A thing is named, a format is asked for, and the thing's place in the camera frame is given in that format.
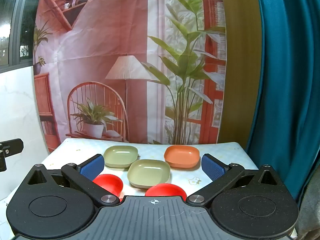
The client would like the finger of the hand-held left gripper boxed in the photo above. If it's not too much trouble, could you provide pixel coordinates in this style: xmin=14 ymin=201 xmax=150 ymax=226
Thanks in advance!
xmin=0 ymin=138 xmax=24 ymax=158

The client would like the orange square plate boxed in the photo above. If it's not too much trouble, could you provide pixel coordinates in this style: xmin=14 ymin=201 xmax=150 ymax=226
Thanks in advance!
xmin=164 ymin=145 xmax=200 ymax=168

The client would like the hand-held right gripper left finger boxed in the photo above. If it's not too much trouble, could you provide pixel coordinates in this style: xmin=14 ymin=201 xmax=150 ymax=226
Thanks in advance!
xmin=20 ymin=154 xmax=121 ymax=207

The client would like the teal curtain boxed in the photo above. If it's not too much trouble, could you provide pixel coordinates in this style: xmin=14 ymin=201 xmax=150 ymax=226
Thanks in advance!
xmin=244 ymin=0 xmax=320 ymax=207

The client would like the dark framed window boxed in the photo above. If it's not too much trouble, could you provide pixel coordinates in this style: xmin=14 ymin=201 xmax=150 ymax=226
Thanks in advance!
xmin=0 ymin=0 xmax=47 ymax=67

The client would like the red round bowl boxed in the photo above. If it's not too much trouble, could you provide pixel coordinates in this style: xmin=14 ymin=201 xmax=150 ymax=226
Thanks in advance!
xmin=145 ymin=183 xmax=187 ymax=202
xmin=92 ymin=174 xmax=124 ymax=201

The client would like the printed room scene backdrop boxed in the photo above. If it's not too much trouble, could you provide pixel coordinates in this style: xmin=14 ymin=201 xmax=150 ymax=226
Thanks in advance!
xmin=32 ymin=0 xmax=227 ymax=153

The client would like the green square plate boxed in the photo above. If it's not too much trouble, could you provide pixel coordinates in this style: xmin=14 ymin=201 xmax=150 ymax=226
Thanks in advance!
xmin=127 ymin=159 xmax=171 ymax=189
xmin=104 ymin=145 xmax=139 ymax=168

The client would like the grey cloth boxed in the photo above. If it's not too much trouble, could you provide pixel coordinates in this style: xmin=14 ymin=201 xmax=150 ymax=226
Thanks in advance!
xmin=296 ymin=172 xmax=320 ymax=240

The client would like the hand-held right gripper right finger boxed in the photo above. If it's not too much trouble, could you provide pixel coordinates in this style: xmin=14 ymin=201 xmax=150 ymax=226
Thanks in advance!
xmin=186 ymin=154 xmax=291 ymax=207

